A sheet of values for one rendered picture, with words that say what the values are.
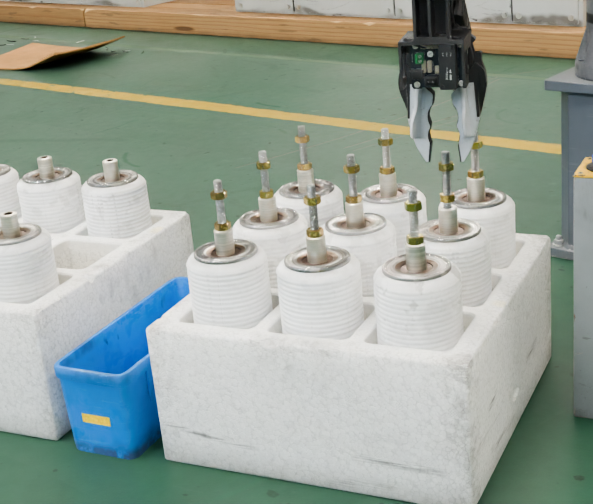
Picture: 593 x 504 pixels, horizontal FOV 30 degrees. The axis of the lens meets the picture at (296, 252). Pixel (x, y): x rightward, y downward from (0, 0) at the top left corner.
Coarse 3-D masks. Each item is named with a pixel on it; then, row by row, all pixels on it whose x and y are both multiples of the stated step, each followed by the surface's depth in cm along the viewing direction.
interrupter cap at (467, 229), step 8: (424, 224) 133; (432, 224) 133; (464, 224) 132; (472, 224) 132; (424, 232) 131; (432, 232) 130; (464, 232) 130; (472, 232) 129; (480, 232) 130; (432, 240) 128; (440, 240) 128; (448, 240) 127; (456, 240) 127; (464, 240) 128
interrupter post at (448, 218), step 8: (440, 208) 130; (456, 208) 129; (440, 216) 130; (448, 216) 129; (456, 216) 130; (440, 224) 130; (448, 224) 130; (456, 224) 130; (440, 232) 131; (448, 232) 130; (456, 232) 130
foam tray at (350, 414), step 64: (192, 320) 135; (512, 320) 130; (192, 384) 130; (256, 384) 126; (320, 384) 123; (384, 384) 119; (448, 384) 116; (512, 384) 133; (192, 448) 134; (256, 448) 130; (320, 448) 126; (384, 448) 122; (448, 448) 119
